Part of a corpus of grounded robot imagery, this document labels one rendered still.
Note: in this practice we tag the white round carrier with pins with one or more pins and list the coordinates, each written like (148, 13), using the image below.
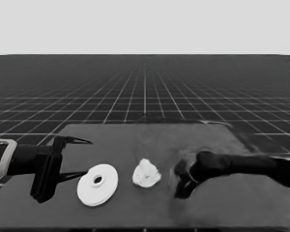
(153, 183)

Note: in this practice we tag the large thick white disc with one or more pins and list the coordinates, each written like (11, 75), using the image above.
(87, 193)

